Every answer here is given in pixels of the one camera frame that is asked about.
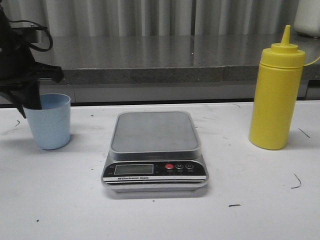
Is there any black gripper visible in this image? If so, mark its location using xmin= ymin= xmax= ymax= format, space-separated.
xmin=0 ymin=7 xmax=64 ymax=119

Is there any light blue plastic cup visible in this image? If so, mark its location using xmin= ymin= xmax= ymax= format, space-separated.
xmin=23 ymin=93 xmax=71 ymax=150

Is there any yellow squeeze bottle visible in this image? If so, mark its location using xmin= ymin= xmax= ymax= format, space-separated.
xmin=249 ymin=25 xmax=308 ymax=150

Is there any silver electronic kitchen scale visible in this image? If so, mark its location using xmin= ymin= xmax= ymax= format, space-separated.
xmin=101 ymin=111 xmax=209 ymax=193

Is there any grey stone counter shelf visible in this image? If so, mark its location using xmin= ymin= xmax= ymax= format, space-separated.
xmin=0 ymin=33 xmax=320 ymax=87

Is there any white container on counter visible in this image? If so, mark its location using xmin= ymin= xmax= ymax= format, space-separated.
xmin=293 ymin=0 xmax=320 ymax=38

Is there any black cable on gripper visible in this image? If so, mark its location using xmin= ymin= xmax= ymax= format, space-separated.
xmin=8 ymin=19 xmax=54 ymax=53

